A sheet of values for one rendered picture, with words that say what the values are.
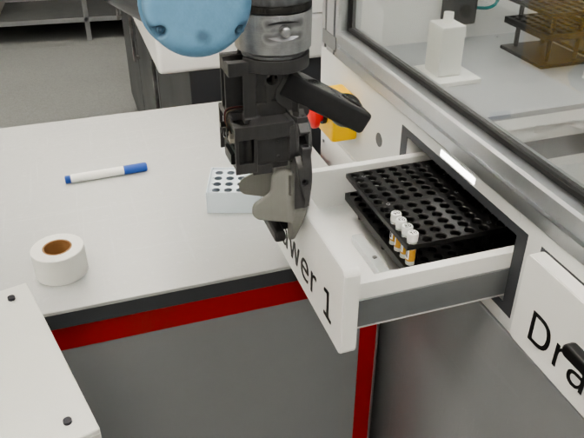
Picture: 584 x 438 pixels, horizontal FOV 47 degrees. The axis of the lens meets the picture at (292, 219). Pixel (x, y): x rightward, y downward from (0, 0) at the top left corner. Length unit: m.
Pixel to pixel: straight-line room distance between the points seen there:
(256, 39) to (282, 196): 0.17
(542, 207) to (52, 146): 0.92
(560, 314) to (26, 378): 0.52
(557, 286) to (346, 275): 0.20
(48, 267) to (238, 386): 0.35
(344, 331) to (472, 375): 0.27
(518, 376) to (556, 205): 0.22
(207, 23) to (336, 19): 0.69
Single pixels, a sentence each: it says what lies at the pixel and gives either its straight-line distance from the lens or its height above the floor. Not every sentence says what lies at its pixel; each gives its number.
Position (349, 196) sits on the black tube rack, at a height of 0.87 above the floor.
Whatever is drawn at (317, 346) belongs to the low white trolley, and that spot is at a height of 0.58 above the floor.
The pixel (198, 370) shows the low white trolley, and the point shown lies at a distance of 1.03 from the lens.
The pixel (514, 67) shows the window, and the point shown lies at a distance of 0.75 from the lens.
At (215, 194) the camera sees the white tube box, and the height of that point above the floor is 0.80.
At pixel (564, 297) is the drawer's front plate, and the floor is 0.92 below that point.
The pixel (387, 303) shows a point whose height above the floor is 0.86.
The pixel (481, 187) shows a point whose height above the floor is 0.94.
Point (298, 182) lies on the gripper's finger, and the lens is 0.70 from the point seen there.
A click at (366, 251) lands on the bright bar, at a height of 0.85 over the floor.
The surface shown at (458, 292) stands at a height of 0.86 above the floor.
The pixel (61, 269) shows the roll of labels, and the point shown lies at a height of 0.79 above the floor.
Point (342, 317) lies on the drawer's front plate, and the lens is 0.68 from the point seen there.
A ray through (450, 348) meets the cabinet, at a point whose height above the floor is 0.68.
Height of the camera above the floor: 1.31
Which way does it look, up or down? 32 degrees down
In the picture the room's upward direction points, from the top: straight up
